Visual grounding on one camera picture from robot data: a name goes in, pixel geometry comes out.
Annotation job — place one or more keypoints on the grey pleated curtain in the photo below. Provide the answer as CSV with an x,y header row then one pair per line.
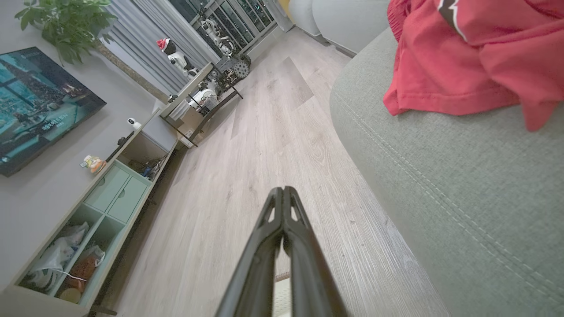
x,y
145,35

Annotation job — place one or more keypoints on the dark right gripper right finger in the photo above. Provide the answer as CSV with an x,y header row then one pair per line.
x,y
308,273

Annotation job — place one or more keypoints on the orange brown stored items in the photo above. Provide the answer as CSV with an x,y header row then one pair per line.
x,y
83,268

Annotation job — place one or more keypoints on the white plastic bag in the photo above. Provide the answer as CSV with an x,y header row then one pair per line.
x,y
57,257

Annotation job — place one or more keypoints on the pale green TV cabinet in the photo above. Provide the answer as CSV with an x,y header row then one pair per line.
x,y
119,198

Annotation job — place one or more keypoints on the white toy robot santa hat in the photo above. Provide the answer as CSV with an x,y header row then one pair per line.
x,y
178,57

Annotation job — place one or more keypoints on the grey sofa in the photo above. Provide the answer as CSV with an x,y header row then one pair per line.
x,y
440,198

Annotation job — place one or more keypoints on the small white security camera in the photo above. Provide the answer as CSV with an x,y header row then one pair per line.
x,y
133,123

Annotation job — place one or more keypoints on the light grey sofa body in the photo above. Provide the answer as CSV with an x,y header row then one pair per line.
x,y
348,20

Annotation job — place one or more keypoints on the side table with dark legs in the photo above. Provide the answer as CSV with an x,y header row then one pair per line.
x,y
185,90

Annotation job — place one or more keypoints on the white humanoid robot figure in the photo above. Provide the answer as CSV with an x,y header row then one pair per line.
x,y
216,35

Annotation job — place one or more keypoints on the glass balcony door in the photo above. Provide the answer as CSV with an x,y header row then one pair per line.
x,y
229,20

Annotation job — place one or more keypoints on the red shorts with white band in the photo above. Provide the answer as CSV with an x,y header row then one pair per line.
x,y
440,75

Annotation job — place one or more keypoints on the white woven-rim laundry basket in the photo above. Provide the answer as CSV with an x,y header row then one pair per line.
x,y
282,299

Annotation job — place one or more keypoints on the dark wheeled machine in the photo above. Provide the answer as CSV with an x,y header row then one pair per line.
x,y
235,68

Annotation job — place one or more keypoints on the small colourful toy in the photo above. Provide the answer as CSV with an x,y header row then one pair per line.
x,y
93,164

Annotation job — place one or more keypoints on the green potted plant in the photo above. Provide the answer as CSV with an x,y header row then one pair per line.
x,y
70,24

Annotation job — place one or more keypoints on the white device under table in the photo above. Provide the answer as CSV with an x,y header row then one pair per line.
x,y
203,97

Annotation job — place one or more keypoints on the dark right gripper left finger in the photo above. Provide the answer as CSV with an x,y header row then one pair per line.
x,y
257,264

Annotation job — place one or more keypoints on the cardboard box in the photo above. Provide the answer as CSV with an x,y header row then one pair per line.
x,y
189,125

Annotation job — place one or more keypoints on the flat screen television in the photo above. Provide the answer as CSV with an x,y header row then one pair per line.
x,y
39,105

